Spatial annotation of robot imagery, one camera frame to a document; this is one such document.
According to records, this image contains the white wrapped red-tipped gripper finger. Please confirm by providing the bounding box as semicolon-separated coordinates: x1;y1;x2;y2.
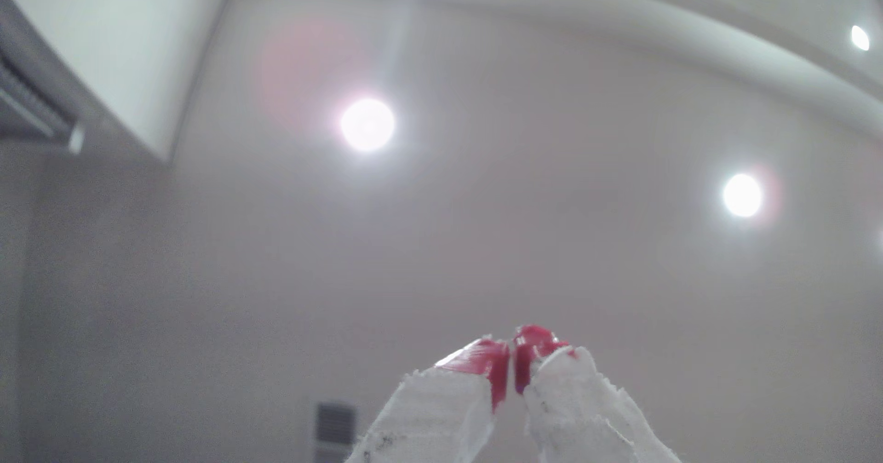
345;336;511;463
512;324;682;463

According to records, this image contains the grey slatted vent unit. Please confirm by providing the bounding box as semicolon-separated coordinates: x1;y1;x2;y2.
315;401;358;463

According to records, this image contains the wall air conditioner unit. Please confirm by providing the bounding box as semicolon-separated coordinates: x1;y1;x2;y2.
0;0;87;155

